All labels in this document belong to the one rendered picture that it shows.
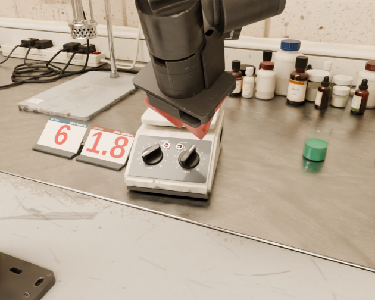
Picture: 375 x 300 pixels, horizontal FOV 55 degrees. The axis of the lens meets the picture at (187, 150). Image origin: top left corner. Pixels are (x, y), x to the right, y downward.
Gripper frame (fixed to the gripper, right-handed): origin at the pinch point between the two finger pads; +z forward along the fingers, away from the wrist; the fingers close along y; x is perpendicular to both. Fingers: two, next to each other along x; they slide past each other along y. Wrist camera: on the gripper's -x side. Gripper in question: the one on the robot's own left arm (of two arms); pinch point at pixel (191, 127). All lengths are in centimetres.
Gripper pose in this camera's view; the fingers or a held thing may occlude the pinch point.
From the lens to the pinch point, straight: 47.1
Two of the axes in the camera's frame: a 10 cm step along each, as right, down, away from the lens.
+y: -8.0, -4.5, 3.9
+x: -5.9, 7.2, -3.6
